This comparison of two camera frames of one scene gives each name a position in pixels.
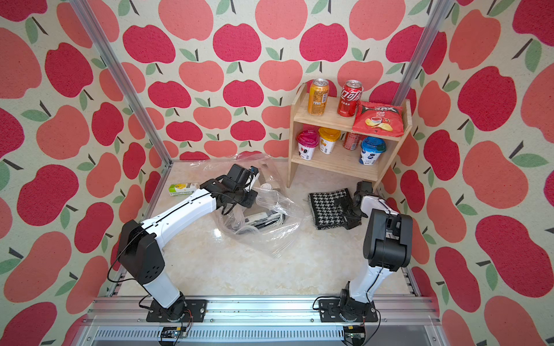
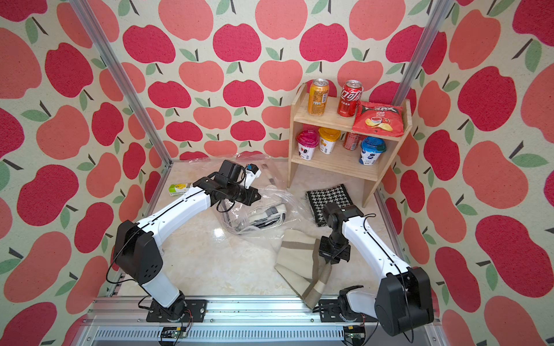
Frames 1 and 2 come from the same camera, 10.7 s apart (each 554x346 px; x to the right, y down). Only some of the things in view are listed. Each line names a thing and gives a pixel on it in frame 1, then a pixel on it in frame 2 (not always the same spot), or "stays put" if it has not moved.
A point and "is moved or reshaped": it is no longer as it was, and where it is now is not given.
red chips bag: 379,120 stays put
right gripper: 352,223 -> 326,254
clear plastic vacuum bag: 272,223 is moved or reshaped
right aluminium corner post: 421,49 stays put
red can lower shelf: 351,140 stays put
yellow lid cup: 328,138 stays put
